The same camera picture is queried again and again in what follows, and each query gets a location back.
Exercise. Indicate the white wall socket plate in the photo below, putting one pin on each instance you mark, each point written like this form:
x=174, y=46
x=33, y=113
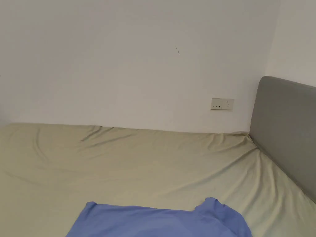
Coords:
x=222, y=104

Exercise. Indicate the blue shirt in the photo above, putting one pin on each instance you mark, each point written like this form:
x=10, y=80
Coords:
x=158, y=222

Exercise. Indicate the bed with beige sheet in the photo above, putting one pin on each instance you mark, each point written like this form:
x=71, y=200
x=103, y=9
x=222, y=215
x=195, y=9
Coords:
x=138, y=163

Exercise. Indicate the grey padded headboard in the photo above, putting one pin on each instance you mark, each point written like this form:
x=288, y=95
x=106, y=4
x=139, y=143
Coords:
x=284, y=123

